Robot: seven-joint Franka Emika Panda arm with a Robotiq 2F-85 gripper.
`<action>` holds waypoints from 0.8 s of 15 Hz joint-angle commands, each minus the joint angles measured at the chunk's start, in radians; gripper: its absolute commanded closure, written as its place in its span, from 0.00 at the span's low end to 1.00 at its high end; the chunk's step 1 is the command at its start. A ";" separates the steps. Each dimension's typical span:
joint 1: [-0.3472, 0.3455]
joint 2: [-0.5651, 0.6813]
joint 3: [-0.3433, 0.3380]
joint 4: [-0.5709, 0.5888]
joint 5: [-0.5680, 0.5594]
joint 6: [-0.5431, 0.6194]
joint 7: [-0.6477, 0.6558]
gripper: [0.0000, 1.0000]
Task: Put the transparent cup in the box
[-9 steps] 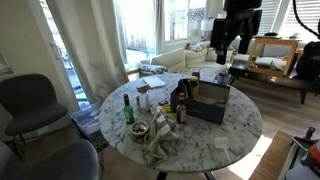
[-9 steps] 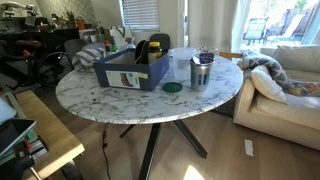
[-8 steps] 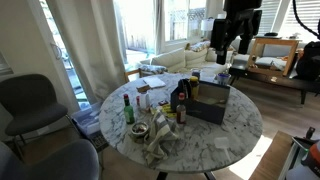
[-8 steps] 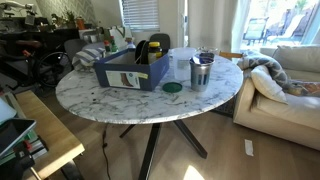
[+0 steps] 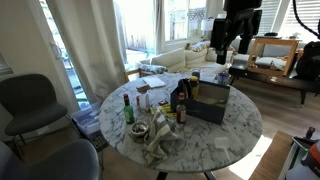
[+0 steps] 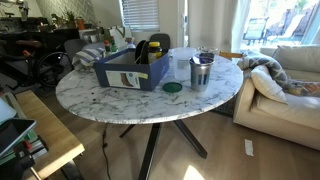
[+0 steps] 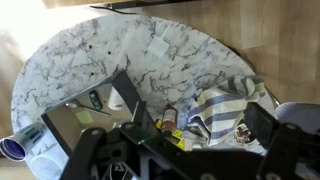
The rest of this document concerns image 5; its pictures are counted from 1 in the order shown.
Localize small clear glass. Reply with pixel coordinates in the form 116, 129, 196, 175
191, 68, 202, 80

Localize white paper napkin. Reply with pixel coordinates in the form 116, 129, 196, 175
142, 76, 167, 89

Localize striped cloth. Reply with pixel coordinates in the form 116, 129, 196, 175
143, 109, 179, 166

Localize wooden chair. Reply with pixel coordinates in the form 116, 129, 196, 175
124, 68, 143, 83

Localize brown jar yellow lid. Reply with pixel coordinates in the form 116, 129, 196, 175
189, 75, 200, 100

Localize wooden bench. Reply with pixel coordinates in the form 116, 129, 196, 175
249, 130, 294, 180

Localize dark grey chair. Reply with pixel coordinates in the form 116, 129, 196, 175
0, 73, 69, 158

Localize blue white patterned pillow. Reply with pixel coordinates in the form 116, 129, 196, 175
139, 63, 168, 75

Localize black bag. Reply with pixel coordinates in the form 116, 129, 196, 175
295, 40, 320, 82

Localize black low bench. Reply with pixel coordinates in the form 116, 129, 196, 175
229, 64, 320, 105

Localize green bottle red cap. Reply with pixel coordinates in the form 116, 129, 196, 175
123, 93, 136, 125

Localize small bowl with food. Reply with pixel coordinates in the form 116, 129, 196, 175
130, 121, 150, 144

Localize black cable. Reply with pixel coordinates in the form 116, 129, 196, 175
292, 0, 320, 39

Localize small brown cardboard box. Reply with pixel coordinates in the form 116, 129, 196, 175
135, 83, 152, 94

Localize blue patterned cup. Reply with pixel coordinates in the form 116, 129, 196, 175
216, 72, 232, 87

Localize beige curtain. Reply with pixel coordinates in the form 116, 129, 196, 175
44, 0, 126, 104

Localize white window blinds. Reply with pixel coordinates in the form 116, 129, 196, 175
256, 0, 320, 38

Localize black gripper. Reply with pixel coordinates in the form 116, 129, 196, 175
210, 7, 254, 65

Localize brown sauce bottle red cap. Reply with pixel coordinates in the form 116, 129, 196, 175
175, 92, 188, 125

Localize black table base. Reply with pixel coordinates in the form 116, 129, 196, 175
155, 170, 218, 180

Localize clear plastic storage bin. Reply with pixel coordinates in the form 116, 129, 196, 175
70, 101, 109, 152

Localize blue cardboard box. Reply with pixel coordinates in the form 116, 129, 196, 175
170, 79, 232, 126

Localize white table lamp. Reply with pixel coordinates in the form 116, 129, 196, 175
200, 18, 215, 40

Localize beige sofa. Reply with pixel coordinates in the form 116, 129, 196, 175
139, 46, 234, 76

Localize patterned sofa pillow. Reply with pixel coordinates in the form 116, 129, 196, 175
189, 40, 211, 53

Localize white plastic bottle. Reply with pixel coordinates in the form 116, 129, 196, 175
139, 89, 151, 111

